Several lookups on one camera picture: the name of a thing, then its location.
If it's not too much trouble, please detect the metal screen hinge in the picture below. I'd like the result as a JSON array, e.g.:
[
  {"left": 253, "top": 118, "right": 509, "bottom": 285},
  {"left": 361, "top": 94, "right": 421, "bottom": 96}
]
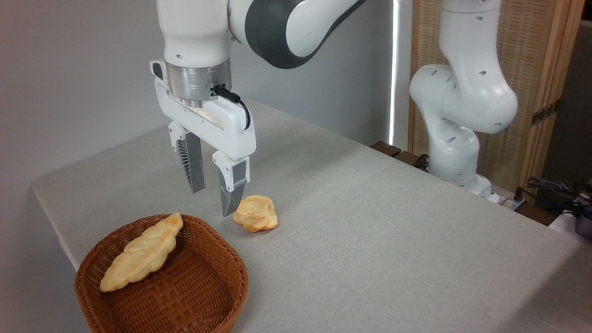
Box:
[{"left": 530, "top": 99, "right": 561, "bottom": 127}]

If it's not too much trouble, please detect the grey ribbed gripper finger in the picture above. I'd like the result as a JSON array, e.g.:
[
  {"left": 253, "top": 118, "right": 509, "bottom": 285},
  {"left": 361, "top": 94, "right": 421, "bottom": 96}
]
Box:
[
  {"left": 212, "top": 151, "right": 251, "bottom": 218},
  {"left": 168, "top": 121, "right": 205, "bottom": 194}
]

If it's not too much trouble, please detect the white power strip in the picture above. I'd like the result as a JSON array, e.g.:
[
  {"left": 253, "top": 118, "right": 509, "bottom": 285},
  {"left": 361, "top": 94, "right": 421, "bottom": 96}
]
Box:
[{"left": 490, "top": 192, "right": 526, "bottom": 211}]

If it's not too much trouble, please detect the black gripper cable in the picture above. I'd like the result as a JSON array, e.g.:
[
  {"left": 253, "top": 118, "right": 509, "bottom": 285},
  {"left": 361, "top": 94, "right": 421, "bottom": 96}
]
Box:
[{"left": 211, "top": 85, "right": 252, "bottom": 131}]

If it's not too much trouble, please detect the wooden rattan folding screen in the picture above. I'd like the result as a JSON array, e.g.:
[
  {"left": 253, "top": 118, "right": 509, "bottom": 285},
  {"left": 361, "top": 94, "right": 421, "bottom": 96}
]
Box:
[{"left": 409, "top": 0, "right": 586, "bottom": 200}]

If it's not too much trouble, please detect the round bread roll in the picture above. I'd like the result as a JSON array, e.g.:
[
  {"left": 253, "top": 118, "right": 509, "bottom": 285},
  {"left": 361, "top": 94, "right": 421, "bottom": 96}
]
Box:
[{"left": 232, "top": 195, "right": 279, "bottom": 233}]

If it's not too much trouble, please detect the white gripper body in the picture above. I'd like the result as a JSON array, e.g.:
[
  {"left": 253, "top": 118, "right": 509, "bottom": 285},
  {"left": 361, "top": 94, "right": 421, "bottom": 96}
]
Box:
[{"left": 150, "top": 60, "right": 257, "bottom": 160}]

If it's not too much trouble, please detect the dark wooden block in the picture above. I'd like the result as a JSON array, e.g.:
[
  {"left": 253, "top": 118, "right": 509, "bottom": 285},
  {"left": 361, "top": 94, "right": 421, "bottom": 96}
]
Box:
[
  {"left": 393, "top": 150, "right": 429, "bottom": 171},
  {"left": 370, "top": 141, "right": 402, "bottom": 158}
]

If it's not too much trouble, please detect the black cable bundle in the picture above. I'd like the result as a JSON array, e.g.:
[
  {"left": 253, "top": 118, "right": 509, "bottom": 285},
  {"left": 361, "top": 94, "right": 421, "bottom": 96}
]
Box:
[{"left": 526, "top": 177, "right": 592, "bottom": 214}]

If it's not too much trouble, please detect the long twisted bread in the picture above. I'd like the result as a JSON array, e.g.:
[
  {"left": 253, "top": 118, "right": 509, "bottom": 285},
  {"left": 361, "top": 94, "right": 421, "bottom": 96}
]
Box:
[{"left": 99, "top": 212, "right": 184, "bottom": 293}]

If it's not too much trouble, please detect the brown wicker basket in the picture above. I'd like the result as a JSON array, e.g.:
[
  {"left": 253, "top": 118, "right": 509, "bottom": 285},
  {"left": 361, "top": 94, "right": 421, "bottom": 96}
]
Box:
[{"left": 75, "top": 213, "right": 249, "bottom": 333}]

